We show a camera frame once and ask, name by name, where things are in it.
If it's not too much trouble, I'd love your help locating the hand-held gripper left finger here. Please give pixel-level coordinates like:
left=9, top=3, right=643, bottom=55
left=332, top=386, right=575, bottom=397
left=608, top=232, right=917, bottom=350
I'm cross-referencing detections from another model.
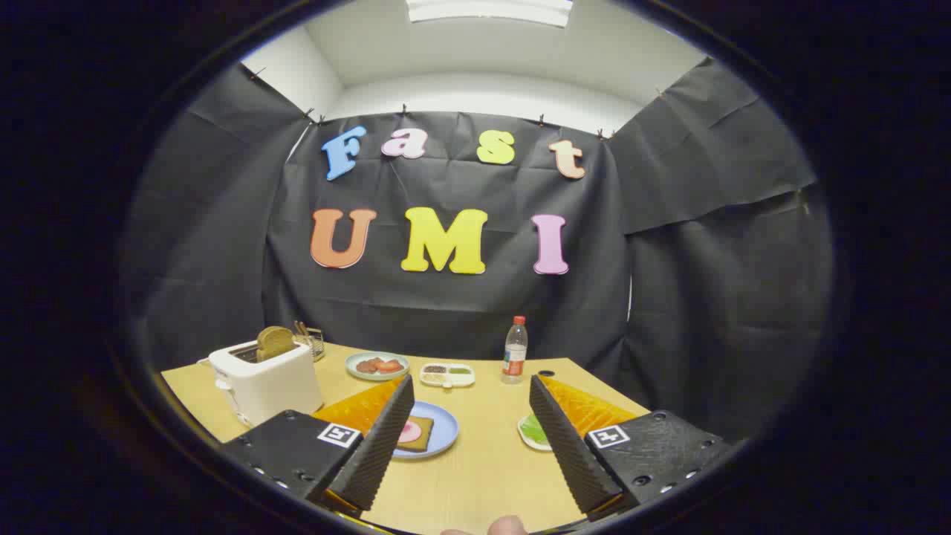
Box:
left=219, top=375, right=415, bottom=513

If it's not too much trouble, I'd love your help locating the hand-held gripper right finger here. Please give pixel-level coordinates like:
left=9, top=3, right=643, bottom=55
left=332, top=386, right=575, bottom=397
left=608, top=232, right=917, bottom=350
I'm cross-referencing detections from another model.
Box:
left=529, top=374, right=736, bottom=522

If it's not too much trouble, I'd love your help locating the toasted brown bread slice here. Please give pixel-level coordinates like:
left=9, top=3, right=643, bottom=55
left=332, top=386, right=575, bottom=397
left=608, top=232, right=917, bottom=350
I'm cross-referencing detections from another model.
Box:
left=256, top=325, right=296, bottom=363

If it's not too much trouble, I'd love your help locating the white square plate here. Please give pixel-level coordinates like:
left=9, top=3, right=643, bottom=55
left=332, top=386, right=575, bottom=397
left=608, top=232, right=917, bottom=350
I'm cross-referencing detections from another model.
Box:
left=517, top=414, right=554, bottom=453

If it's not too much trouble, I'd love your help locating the bread slice on plate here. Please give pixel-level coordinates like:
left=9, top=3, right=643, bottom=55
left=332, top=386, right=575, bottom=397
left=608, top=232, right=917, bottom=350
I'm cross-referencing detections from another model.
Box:
left=396, top=416, right=435, bottom=453

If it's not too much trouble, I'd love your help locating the blue plate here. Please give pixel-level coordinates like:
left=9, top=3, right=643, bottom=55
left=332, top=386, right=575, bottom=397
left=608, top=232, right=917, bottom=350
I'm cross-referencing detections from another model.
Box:
left=390, top=401, right=460, bottom=460

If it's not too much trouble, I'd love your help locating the pale green plate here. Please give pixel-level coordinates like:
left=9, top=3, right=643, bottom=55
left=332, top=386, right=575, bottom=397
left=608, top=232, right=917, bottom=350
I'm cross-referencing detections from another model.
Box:
left=345, top=351, right=410, bottom=382

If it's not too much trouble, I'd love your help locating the clear bottle with red cap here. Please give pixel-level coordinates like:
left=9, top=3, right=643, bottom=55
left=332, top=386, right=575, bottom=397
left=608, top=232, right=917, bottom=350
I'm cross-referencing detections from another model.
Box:
left=502, top=316, right=529, bottom=385

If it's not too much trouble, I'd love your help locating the white divided seasoning tray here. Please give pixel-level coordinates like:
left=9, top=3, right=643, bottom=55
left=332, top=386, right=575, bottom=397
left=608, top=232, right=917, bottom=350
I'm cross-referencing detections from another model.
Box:
left=419, top=363, right=476, bottom=389

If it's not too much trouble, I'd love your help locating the white toaster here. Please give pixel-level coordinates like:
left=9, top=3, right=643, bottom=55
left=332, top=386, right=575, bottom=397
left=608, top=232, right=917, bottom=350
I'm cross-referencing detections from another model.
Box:
left=208, top=340, right=325, bottom=427

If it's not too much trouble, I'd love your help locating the ceiling light panel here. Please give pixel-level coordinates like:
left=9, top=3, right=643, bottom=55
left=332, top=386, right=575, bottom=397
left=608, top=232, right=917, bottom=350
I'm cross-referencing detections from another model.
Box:
left=405, top=0, right=574, bottom=29

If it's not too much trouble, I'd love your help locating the wire utensil basket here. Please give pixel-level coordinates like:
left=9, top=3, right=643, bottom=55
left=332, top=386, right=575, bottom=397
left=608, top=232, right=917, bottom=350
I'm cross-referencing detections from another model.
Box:
left=293, top=321, right=326, bottom=363

